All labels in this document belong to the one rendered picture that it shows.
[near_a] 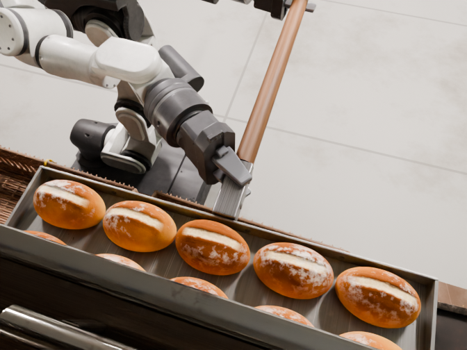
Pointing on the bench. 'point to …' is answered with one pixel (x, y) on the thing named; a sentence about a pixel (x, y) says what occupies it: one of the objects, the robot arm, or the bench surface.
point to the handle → (55, 331)
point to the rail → (167, 296)
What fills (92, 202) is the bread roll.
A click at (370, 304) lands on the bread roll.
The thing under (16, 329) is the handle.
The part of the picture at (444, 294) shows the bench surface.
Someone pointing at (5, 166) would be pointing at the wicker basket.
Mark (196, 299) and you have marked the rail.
